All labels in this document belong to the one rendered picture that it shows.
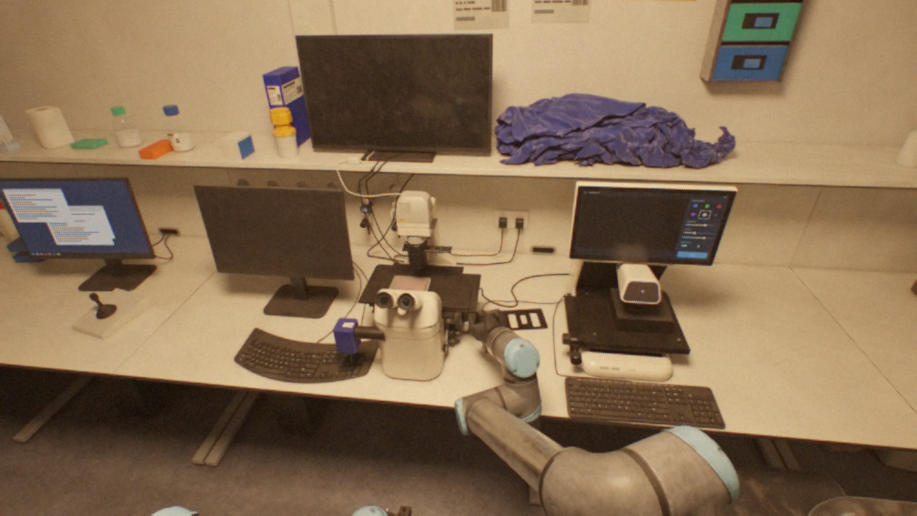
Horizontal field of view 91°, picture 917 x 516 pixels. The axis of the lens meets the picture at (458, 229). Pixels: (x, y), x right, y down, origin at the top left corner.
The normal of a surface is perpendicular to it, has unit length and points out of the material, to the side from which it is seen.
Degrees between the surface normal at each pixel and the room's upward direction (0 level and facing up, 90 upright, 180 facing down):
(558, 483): 49
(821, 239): 90
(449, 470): 0
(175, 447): 0
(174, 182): 90
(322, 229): 86
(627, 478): 14
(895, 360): 0
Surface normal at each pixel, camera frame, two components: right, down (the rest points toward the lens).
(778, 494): -0.02, -0.87
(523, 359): 0.29, -0.04
